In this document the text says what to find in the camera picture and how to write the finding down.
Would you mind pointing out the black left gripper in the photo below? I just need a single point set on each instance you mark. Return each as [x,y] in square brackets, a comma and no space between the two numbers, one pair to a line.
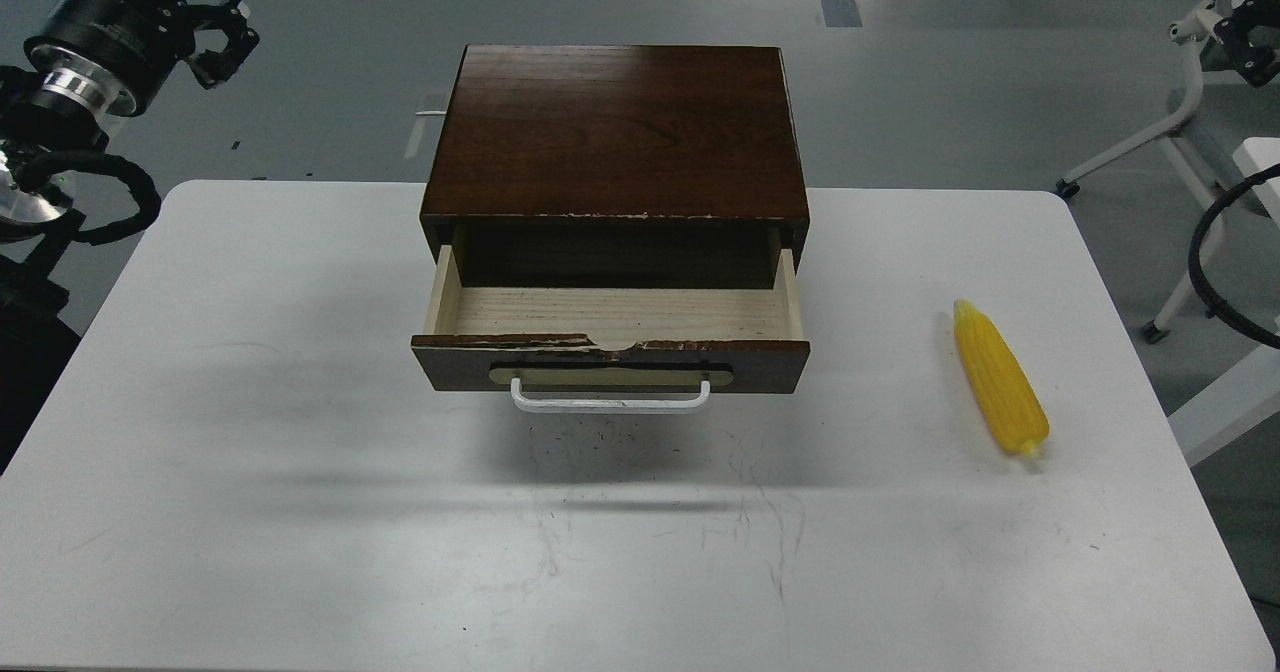
[139,42]

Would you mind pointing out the wooden drawer with white handle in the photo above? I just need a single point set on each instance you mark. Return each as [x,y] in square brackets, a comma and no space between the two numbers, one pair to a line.
[613,350]

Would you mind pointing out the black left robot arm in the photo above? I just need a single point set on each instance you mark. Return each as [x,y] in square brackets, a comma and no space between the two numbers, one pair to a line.
[52,126]

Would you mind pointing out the yellow toy corn cob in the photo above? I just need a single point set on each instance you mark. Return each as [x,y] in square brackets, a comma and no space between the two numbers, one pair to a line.
[1014,416]

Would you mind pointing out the dark wooden drawer cabinet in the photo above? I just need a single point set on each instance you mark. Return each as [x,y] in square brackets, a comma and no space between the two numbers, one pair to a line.
[666,166]

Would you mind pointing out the white table frame right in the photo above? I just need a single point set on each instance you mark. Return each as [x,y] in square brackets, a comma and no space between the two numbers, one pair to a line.
[1211,36]

